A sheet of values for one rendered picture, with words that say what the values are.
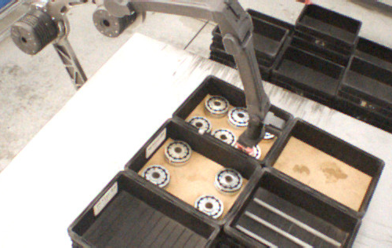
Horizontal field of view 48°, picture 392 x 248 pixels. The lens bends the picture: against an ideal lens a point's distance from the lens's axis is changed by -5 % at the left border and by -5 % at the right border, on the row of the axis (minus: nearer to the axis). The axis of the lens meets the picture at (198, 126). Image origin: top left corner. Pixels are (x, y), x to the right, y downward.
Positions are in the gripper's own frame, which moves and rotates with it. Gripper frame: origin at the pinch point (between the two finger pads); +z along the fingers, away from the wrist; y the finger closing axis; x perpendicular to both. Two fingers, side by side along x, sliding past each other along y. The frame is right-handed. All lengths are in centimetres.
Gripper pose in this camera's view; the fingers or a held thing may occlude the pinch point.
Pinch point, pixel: (248, 149)
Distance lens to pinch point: 178.1
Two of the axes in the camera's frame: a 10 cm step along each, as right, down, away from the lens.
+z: -1.1, 6.5, 7.6
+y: 6.1, -5.6, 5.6
